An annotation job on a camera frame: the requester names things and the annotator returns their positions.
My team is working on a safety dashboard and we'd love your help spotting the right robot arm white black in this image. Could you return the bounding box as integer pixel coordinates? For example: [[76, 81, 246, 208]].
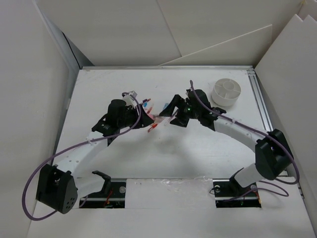
[[160, 89, 292, 195]]

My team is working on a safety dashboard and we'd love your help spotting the red pen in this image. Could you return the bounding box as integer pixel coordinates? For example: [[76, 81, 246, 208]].
[[148, 123, 158, 133]]

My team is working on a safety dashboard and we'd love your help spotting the orange highlighter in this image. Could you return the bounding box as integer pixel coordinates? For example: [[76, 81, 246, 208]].
[[154, 116, 171, 126]]

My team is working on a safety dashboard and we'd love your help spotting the purple capped pen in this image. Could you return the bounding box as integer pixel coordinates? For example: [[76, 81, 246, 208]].
[[141, 98, 151, 105]]

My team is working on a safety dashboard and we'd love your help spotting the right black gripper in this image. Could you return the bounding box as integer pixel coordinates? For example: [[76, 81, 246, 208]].
[[159, 94, 201, 127]]

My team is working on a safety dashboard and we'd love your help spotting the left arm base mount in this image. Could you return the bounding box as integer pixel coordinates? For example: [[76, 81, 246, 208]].
[[78, 171, 127, 209]]

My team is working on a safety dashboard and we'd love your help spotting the white round divided container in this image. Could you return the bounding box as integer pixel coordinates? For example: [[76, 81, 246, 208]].
[[211, 78, 241, 107]]

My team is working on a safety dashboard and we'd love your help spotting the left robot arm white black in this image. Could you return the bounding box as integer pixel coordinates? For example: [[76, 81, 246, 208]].
[[36, 99, 154, 214]]

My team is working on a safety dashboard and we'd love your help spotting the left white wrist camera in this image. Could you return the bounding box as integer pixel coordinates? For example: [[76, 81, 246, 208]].
[[122, 91, 137, 108]]

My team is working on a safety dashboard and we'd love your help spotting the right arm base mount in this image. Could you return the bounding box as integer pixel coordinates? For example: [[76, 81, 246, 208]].
[[209, 176, 262, 208]]

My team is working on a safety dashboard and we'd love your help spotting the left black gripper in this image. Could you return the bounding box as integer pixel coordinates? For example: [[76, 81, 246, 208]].
[[117, 104, 153, 129]]

